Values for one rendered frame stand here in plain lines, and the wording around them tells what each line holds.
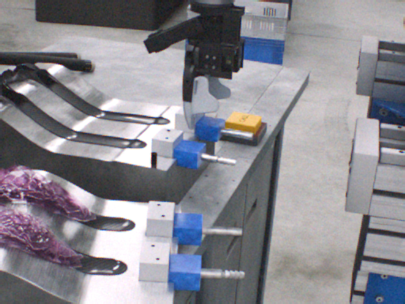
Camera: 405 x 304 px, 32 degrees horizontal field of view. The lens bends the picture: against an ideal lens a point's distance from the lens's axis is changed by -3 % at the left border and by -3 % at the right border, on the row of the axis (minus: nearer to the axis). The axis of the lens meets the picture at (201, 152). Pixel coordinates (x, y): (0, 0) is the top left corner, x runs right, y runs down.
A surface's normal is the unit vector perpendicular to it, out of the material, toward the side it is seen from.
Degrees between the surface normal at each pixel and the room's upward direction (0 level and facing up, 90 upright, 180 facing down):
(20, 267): 24
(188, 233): 90
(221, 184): 0
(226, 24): 90
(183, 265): 0
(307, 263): 0
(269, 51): 90
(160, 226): 90
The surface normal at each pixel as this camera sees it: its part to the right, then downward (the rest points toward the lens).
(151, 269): -0.02, 0.41
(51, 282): 0.52, -0.77
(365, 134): 0.06, -0.91
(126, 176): -0.31, 0.38
